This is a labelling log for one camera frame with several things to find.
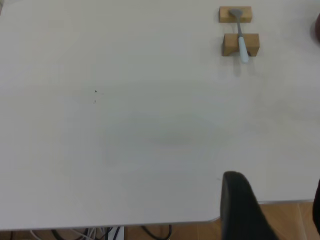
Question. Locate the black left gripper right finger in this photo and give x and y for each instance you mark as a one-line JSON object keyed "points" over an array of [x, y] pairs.
{"points": [[317, 207]]}

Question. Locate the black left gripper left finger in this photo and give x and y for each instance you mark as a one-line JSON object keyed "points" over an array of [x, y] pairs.
{"points": [[240, 212]]}

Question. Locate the red ceramic mug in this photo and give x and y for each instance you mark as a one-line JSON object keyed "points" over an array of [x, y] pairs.
{"points": [[318, 26]]}

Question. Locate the white power strip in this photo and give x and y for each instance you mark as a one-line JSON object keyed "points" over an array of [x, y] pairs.
{"points": [[119, 233]]}

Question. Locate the arched wooden block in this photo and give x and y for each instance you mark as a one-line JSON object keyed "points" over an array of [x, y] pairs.
{"points": [[252, 42]]}

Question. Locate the flat rectangular wooden block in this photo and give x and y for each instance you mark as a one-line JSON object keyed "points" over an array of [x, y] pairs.
{"points": [[246, 15]]}

